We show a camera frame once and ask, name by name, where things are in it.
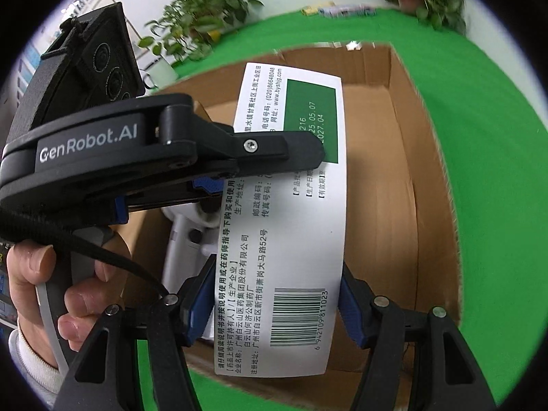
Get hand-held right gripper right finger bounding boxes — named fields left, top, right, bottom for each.
left=339, top=260, right=499, bottom=411

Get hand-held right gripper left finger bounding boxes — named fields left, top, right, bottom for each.
left=53, top=253, right=217, bottom=411

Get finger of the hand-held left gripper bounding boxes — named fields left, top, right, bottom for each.
left=158, top=103, right=325, bottom=177
left=115, top=170, right=235, bottom=224

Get white hair dryer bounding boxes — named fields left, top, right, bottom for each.
left=163, top=201, right=227, bottom=343

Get white and green medicine box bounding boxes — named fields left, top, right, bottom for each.
left=213, top=62, right=347, bottom=379

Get large cardboard box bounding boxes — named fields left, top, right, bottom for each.
left=115, top=43, right=465, bottom=411

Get person's left forearm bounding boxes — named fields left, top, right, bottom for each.
left=6, top=325, right=69, bottom=395

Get person's left hand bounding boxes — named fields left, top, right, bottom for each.
left=6, top=231, right=131, bottom=366

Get flat colourful packets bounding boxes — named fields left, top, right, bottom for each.
left=300, top=3, right=379, bottom=18

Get potted plant in white mug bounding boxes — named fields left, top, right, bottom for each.
left=143, top=0, right=264, bottom=90

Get potted plant in brown pot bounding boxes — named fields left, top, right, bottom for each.
left=366, top=0, right=467, bottom=35

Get green tablecloth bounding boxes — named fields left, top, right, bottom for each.
left=137, top=6, right=548, bottom=411

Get thin black cable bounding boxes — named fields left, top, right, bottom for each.
left=0, top=208, right=170, bottom=300

